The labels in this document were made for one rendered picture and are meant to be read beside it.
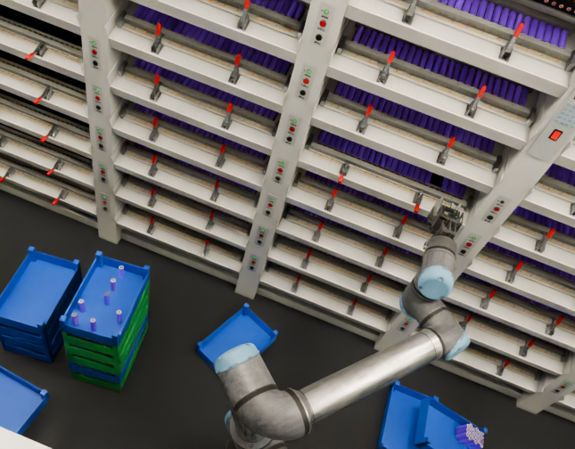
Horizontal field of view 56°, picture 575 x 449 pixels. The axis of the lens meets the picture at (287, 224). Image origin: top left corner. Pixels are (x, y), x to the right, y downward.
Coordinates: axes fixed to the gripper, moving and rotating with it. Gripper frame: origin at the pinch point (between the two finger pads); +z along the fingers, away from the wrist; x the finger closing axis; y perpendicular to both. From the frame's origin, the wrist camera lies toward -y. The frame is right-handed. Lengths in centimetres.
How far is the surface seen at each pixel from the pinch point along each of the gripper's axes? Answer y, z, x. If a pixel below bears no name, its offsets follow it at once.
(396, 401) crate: -102, -13, -26
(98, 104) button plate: -19, 5, 124
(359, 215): -26.4, 9.0, 22.2
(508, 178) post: 15.5, 3.7, -12.7
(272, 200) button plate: -32, 5, 54
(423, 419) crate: -90, -23, -34
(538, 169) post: 22.2, 3.4, -18.0
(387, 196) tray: -9.6, 4.8, 17.0
